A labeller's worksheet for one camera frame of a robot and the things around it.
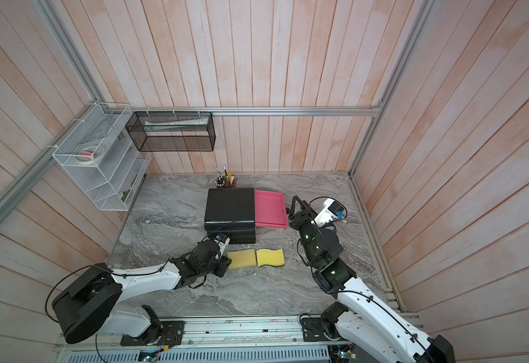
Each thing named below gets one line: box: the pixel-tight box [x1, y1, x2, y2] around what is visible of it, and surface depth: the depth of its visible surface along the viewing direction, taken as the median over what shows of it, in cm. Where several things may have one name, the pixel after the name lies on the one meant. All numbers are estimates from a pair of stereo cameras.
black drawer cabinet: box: [204, 187, 256, 245], surface depth 87 cm
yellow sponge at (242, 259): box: [227, 248, 257, 270], surface depth 89 cm
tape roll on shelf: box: [75, 145, 99, 165], surface depth 75 cm
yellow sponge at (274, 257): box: [256, 248, 285, 267], surface depth 90 cm
